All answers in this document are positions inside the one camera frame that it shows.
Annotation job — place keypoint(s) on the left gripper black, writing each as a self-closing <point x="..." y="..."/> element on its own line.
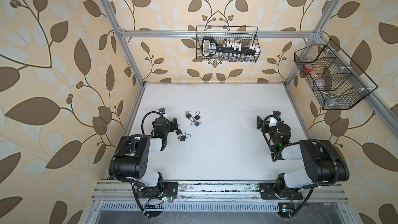
<point x="173" y="124"/>

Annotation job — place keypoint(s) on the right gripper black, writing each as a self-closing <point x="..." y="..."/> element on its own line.
<point x="261" y="124"/>

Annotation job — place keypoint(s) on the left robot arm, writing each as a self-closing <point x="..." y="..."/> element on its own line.
<point x="130" y="162"/>

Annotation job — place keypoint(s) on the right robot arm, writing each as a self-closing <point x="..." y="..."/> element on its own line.
<point x="322" y="164"/>

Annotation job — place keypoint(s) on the black padlock near left arm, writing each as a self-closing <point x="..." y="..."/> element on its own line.
<point x="178" y="132"/>

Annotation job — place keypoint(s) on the black padlock with keys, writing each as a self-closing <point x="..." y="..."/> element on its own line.
<point x="188" y="115"/>

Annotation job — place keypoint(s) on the red cap in basket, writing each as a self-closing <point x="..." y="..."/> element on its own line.
<point x="308" y="68"/>

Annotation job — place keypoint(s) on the black tool rack with sockets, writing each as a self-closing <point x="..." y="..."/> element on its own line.
<point x="209" y="47"/>

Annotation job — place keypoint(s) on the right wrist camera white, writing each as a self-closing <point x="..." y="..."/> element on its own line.
<point x="275" y="119"/>

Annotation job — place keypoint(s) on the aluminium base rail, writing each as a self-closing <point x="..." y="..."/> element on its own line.
<point x="197" y="196"/>

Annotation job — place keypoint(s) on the side wire basket black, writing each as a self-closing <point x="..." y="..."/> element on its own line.
<point x="337" y="81"/>

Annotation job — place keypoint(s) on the back wire basket black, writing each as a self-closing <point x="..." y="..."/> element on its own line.
<point x="245" y="35"/>

